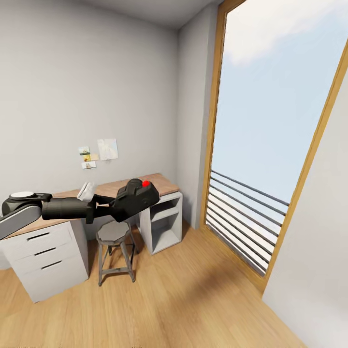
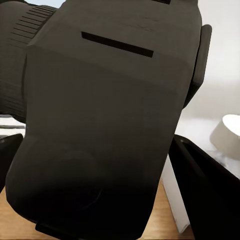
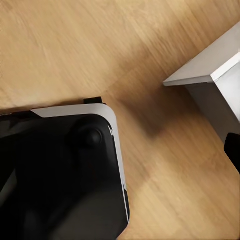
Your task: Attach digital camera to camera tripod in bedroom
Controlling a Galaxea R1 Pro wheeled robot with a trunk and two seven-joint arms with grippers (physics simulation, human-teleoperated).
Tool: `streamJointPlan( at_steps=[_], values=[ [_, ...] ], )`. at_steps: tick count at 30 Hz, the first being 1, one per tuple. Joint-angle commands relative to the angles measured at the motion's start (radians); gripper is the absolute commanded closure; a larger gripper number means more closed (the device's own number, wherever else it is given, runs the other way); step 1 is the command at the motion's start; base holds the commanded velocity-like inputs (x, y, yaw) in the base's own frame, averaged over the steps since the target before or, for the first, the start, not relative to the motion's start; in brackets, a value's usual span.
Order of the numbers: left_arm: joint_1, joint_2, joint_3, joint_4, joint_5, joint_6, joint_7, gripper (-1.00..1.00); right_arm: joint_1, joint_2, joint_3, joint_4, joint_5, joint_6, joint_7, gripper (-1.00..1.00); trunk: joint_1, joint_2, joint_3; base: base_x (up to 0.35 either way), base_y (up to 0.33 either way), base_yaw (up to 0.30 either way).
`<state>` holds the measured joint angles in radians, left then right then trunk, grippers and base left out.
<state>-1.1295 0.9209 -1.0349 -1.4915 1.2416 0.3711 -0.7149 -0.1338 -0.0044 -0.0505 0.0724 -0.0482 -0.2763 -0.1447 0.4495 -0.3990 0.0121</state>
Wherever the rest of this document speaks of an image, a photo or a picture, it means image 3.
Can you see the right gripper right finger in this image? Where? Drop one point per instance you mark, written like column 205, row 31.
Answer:
column 232, row 149

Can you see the nightstand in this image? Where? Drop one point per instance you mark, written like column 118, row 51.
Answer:
column 213, row 80

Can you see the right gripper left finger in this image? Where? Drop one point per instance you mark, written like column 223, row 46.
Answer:
column 12, row 149

